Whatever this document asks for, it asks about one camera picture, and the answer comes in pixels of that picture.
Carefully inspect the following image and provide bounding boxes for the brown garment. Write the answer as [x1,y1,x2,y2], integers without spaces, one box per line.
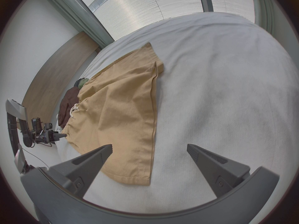
[58,87,80,128]

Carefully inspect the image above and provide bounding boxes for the window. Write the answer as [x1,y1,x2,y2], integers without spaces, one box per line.
[65,0,256,41]

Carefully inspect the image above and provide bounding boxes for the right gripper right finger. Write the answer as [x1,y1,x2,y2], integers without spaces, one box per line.
[187,144,251,199]

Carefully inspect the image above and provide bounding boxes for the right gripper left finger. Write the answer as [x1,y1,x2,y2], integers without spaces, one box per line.
[50,144,113,199]

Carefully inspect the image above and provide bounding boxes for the blue-green curtain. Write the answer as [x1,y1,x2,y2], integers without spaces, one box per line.
[253,0,281,35]
[41,0,115,48]

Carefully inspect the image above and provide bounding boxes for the tan shorts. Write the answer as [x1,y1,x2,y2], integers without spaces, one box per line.
[61,42,164,186]

